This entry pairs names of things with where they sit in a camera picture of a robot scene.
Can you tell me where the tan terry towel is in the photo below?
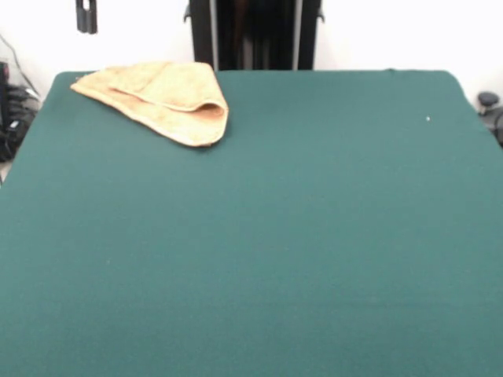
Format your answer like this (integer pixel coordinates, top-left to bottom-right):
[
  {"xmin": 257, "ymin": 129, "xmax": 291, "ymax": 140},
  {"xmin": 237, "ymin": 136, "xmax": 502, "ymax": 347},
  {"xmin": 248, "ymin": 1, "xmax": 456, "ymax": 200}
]
[{"xmin": 70, "ymin": 60, "xmax": 230, "ymax": 148}]

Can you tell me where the gray black floor stand base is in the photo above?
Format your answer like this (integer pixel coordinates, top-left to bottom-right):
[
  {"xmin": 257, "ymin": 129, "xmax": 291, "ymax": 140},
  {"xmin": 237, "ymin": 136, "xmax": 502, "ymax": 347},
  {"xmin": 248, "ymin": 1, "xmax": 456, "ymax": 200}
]
[
  {"xmin": 6, "ymin": 84, "xmax": 42, "ymax": 163},
  {"xmin": 477, "ymin": 91, "xmax": 503, "ymax": 148}
]

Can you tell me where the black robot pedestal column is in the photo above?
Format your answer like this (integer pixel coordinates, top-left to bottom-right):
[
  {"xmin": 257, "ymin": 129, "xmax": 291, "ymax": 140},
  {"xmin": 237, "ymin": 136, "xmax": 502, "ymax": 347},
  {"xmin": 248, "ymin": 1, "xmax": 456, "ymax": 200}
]
[{"xmin": 183, "ymin": 0, "xmax": 326, "ymax": 71}]

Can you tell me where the dark green table cloth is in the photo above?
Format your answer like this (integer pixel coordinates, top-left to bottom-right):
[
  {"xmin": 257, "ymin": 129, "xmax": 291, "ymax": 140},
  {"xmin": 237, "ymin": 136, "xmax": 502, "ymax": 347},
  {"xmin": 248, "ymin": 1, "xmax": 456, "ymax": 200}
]
[{"xmin": 0, "ymin": 68, "xmax": 503, "ymax": 377}]

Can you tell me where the tall black box device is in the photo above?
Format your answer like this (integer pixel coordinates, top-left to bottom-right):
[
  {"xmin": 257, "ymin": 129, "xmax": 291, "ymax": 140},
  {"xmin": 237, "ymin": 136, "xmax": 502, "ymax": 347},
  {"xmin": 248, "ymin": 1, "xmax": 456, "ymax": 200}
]
[{"xmin": 0, "ymin": 60, "xmax": 11, "ymax": 126}]

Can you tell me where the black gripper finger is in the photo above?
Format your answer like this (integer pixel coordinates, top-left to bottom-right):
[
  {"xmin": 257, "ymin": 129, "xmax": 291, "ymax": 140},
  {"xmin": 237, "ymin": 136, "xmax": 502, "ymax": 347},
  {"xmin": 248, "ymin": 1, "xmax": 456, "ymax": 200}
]
[
  {"xmin": 75, "ymin": 0, "xmax": 89, "ymax": 31},
  {"xmin": 87, "ymin": 0, "xmax": 98, "ymax": 35}
]

